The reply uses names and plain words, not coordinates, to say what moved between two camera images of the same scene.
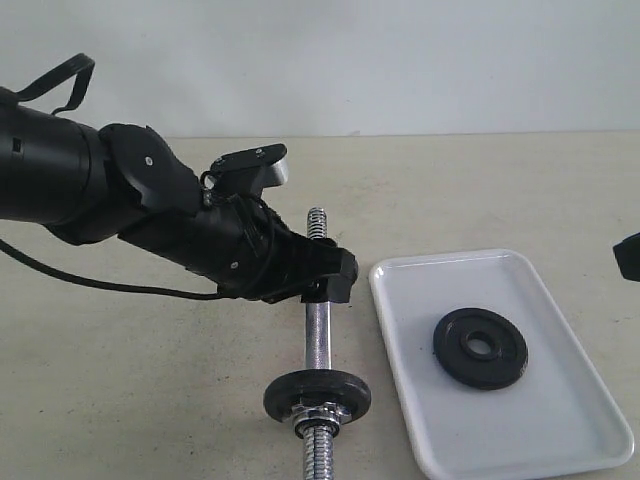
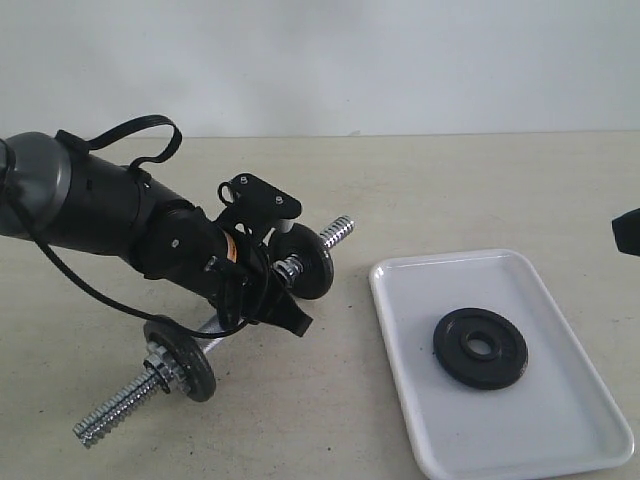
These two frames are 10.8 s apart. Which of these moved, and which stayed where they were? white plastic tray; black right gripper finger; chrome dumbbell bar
Moved: black right gripper finger; chrome dumbbell bar
Stayed: white plastic tray
